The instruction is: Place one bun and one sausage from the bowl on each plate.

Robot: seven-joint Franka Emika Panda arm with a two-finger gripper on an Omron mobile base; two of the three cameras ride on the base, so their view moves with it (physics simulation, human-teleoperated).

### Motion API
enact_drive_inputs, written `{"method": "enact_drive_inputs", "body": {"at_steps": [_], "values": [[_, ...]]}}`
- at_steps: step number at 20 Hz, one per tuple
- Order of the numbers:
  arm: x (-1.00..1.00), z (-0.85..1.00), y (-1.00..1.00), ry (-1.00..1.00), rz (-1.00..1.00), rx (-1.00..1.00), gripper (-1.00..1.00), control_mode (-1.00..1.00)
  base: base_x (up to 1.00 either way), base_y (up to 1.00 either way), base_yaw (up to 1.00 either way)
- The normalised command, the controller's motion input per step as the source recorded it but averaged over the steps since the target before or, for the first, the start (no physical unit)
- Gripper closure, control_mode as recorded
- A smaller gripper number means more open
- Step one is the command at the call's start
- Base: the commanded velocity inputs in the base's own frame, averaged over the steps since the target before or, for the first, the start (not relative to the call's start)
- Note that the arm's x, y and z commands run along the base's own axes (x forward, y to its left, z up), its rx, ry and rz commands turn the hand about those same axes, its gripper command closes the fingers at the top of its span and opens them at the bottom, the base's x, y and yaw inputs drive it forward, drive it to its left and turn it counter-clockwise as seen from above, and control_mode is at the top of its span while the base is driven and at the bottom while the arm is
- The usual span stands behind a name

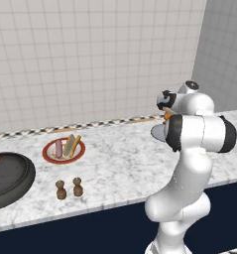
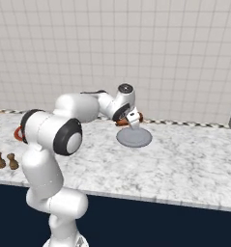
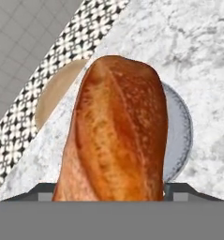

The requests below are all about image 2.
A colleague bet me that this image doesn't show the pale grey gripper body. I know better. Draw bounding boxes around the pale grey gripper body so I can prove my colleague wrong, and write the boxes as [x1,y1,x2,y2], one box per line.
[128,115,141,130]

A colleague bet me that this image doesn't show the grey round plate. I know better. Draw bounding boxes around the grey round plate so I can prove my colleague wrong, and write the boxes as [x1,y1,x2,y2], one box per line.
[116,126,154,149]

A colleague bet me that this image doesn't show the dark blue cupboard run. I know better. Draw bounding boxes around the dark blue cupboard run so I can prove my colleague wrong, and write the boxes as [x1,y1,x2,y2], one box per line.
[0,182,231,247]

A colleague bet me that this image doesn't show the red ring-shaped object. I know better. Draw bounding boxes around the red ring-shaped object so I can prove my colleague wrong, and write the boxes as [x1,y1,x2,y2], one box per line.
[13,125,26,143]

